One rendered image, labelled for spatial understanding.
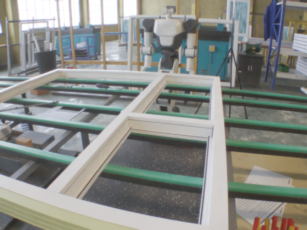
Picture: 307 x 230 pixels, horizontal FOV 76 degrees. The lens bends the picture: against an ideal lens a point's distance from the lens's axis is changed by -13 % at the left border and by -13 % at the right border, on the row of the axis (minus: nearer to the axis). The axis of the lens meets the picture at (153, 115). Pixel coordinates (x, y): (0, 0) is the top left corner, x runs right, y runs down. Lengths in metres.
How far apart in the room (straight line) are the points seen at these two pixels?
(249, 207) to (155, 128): 0.53
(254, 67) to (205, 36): 1.30
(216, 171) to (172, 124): 0.37
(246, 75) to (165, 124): 4.33
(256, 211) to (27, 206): 0.83
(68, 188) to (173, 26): 1.77
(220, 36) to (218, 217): 4.86
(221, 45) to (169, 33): 3.23
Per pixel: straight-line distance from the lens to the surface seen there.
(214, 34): 5.22
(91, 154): 0.74
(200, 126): 0.94
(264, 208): 1.03
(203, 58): 5.32
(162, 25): 2.17
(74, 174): 0.67
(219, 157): 0.73
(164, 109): 2.33
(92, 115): 1.33
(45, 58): 5.90
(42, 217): 0.60
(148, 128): 0.99
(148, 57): 2.31
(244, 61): 5.13
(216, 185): 0.62
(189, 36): 2.17
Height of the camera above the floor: 1.33
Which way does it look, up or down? 23 degrees down
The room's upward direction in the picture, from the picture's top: straight up
